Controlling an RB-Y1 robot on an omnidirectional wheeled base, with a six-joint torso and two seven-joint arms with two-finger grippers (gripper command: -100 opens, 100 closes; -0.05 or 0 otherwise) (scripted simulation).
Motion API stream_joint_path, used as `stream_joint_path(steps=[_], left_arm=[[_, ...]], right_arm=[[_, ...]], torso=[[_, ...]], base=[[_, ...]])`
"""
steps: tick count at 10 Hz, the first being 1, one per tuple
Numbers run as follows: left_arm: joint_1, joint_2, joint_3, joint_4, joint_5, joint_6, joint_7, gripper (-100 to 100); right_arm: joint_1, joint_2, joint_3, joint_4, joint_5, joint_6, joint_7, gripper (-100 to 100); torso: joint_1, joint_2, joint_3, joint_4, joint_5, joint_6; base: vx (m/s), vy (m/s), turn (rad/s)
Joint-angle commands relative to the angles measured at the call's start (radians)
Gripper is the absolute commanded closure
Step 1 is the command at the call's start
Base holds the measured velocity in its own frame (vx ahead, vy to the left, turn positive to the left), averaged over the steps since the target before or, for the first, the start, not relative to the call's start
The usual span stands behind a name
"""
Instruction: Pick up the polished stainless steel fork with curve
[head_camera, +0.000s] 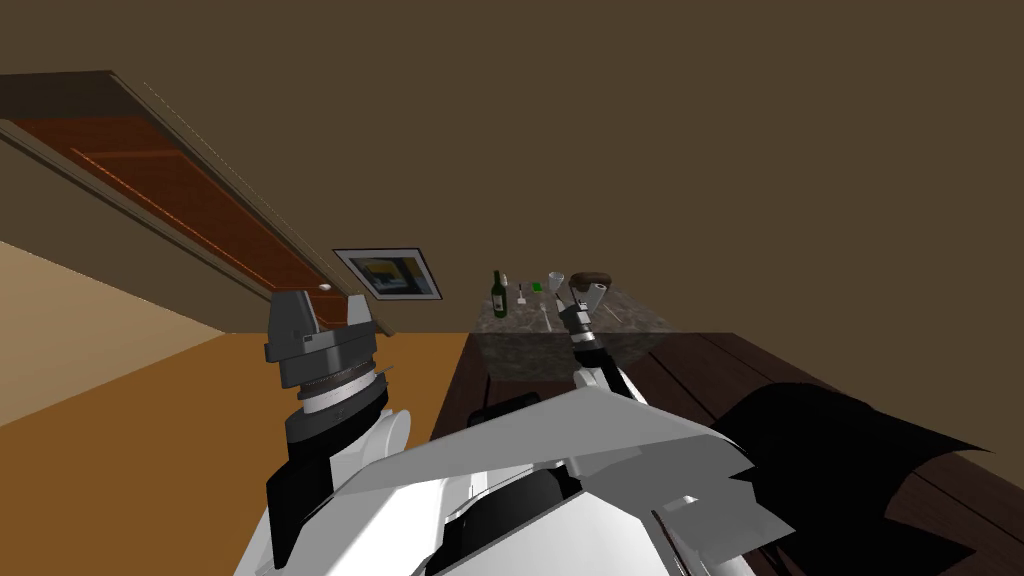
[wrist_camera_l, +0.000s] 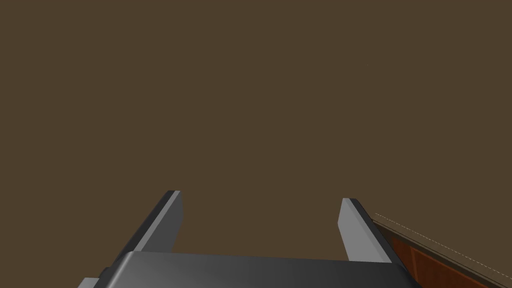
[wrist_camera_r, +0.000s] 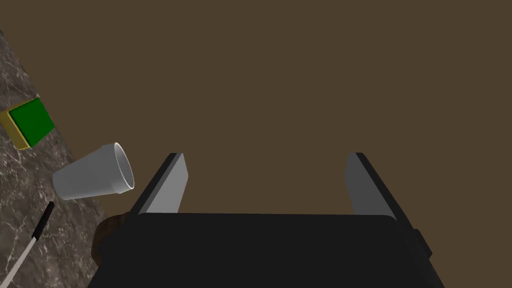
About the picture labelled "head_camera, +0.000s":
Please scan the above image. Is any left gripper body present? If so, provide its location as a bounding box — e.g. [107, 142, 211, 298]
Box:
[263, 323, 380, 392]

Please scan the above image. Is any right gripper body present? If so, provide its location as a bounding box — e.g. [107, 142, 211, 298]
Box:
[557, 303, 596, 337]

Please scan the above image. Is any grey marble table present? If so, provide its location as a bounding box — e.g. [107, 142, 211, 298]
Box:
[470, 283, 683, 383]

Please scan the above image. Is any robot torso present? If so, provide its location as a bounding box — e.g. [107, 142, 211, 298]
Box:
[231, 386, 797, 576]

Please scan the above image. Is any red-brown door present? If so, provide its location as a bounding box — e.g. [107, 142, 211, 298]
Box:
[0, 70, 395, 337]

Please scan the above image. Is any framed wall picture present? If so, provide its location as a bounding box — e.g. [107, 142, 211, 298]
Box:
[331, 247, 444, 303]

